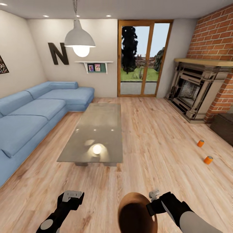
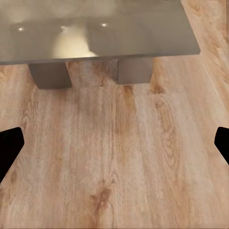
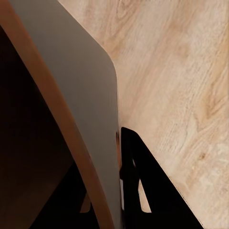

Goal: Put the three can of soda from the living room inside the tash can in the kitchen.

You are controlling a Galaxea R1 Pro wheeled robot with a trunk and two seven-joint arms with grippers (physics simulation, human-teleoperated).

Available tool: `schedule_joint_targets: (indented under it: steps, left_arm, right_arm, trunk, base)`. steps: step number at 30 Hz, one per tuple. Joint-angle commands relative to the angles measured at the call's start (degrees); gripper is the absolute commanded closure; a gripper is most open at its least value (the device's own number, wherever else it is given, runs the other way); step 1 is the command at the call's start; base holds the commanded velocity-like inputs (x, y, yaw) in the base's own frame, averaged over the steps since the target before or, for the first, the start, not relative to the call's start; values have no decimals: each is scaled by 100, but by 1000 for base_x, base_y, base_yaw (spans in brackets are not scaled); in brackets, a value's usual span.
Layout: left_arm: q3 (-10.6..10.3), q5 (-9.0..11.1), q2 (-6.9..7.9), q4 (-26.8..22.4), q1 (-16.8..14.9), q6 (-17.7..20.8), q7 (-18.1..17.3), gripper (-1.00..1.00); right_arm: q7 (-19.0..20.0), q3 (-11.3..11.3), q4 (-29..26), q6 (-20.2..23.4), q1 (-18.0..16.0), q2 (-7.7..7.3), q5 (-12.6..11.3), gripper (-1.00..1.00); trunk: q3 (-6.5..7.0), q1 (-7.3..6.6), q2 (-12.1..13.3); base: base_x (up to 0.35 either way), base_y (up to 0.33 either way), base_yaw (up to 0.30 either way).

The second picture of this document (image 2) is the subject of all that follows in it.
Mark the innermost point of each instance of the coffee table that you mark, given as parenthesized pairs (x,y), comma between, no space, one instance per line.
(47,33)

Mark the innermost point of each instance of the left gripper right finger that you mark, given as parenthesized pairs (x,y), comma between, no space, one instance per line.
(222,142)

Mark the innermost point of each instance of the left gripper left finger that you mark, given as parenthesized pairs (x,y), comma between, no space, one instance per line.
(11,143)

